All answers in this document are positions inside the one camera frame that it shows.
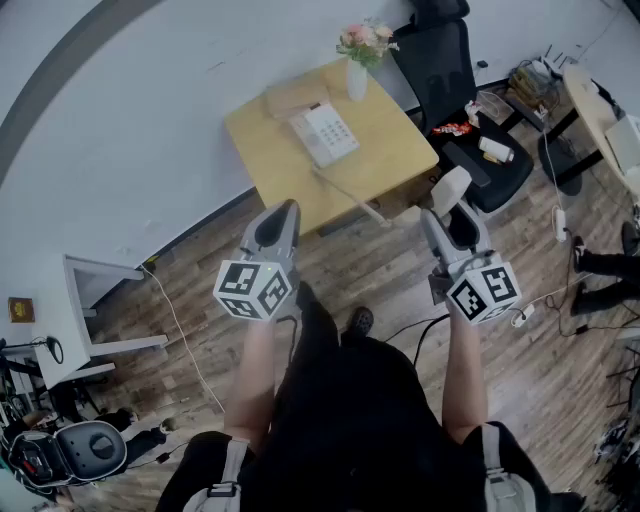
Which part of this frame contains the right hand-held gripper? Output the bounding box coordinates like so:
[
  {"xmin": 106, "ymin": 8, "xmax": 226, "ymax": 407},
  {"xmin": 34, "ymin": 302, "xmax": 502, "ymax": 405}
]
[{"xmin": 419, "ymin": 199, "xmax": 523, "ymax": 327}]

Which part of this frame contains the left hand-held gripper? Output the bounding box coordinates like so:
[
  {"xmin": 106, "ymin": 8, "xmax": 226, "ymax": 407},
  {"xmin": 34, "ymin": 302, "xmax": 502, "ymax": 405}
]
[{"xmin": 213, "ymin": 198, "xmax": 303, "ymax": 322}]

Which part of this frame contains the person's right forearm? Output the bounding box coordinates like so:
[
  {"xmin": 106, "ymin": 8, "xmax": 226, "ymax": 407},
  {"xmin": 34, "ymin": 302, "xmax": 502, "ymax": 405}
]
[{"xmin": 441, "ymin": 309, "xmax": 490, "ymax": 445}]

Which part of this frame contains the person's left forearm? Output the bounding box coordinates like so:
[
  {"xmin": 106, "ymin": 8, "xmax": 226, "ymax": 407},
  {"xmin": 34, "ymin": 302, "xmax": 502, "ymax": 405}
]
[{"xmin": 222, "ymin": 313, "xmax": 282, "ymax": 447}]

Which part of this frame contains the white plastic bottle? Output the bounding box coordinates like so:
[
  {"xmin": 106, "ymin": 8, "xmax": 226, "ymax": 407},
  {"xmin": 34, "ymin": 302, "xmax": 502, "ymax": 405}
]
[{"xmin": 477, "ymin": 135, "xmax": 516, "ymax": 164}]

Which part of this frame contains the white power strip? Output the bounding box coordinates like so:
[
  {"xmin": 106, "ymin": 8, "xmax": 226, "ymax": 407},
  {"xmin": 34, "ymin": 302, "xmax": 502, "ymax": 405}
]
[
  {"xmin": 509, "ymin": 302, "xmax": 537, "ymax": 329},
  {"xmin": 551, "ymin": 206, "xmax": 569, "ymax": 244}
]

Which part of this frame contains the red snack packet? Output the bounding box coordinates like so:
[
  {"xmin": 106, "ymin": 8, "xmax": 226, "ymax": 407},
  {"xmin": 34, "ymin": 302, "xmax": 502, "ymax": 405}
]
[{"xmin": 431, "ymin": 121, "xmax": 474, "ymax": 138}]

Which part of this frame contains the white telephone base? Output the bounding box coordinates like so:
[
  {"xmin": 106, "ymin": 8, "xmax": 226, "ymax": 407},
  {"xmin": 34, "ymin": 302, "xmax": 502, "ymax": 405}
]
[{"xmin": 288, "ymin": 102, "xmax": 361, "ymax": 170}]

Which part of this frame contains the person's black shoe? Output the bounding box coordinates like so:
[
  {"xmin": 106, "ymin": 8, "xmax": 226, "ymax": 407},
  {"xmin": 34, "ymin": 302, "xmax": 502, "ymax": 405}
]
[{"xmin": 347, "ymin": 306, "xmax": 376, "ymax": 338}]

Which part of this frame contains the brown cardboard box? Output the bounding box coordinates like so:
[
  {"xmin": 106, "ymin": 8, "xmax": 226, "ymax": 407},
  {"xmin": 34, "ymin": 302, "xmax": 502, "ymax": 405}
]
[{"xmin": 264, "ymin": 82, "xmax": 332, "ymax": 120}]

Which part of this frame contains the black office chair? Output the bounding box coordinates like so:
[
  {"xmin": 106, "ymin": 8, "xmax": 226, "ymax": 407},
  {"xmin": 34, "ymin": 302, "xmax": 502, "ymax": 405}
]
[{"xmin": 389, "ymin": 0, "xmax": 535, "ymax": 216}]

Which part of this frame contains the olive fabric bundle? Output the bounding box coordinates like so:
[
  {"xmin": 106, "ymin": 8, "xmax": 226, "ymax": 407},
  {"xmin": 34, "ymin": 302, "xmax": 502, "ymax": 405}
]
[{"xmin": 508, "ymin": 66, "xmax": 552, "ymax": 109}]

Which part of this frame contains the white ribbed vase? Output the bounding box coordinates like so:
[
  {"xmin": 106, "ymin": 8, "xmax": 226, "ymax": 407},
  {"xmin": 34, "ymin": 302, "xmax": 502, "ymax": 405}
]
[{"xmin": 345, "ymin": 57, "xmax": 369, "ymax": 103}]

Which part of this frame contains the white router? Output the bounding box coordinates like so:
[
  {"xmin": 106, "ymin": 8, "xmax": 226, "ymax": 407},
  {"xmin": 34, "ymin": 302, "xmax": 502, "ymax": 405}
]
[{"xmin": 531, "ymin": 43, "xmax": 577, "ymax": 77}]

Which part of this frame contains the person's black clothing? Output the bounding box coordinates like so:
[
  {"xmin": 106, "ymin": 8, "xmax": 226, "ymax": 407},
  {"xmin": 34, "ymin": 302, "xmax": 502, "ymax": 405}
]
[{"xmin": 164, "ymin": 282, "xmax": 587, "ymax": 512}]

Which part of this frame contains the pink flower bouquet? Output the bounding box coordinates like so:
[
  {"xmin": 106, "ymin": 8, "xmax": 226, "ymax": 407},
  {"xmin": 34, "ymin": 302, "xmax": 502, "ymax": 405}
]
[{"xmin": 335, "ymin": 17, "xmax": 401, "ymax": 70}]

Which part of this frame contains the white side desk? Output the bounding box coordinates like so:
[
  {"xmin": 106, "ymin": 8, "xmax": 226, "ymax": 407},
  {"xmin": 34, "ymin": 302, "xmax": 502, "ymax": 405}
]
[{"xmin": 31, "ymin": 253, "xmax": 169, "ymax": 389}]

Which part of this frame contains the small golden brown box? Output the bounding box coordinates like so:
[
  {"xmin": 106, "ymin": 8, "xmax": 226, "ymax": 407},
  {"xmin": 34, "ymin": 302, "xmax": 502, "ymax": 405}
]
[{"xmin": 7, "ymin": 296, "xmax": 36, "ymax": 324}]

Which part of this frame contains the black hard carry case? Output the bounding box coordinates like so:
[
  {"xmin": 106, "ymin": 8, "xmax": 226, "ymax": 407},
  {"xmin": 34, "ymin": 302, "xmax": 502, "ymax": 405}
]
[{"xmin": 6, "ymin": 419, "xmax": 129, "ymax": 489}]

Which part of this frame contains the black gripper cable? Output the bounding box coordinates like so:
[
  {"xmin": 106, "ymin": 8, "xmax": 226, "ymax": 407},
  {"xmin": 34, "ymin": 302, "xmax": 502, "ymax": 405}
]
[{"xmin": 383, "ymin": 313, "xmax": 452, "ymax": 352}]

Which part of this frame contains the long white floor cable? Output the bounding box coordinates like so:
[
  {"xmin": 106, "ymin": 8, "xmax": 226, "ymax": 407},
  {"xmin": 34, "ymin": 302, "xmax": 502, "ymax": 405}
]
[{"xmin": 140, "ymin": 263, "xmax": 227, "ymax": 414}]

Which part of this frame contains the grey backpack strap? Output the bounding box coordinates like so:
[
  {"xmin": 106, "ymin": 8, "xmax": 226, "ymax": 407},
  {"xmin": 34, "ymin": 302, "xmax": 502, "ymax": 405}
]
[
  {"xmin": 479, "ymin": 423, "xmax": 539, "ymax": 512},
  {"xmin": 182, "ymin": 438, "xmax": 250, "ymax": 512}
]

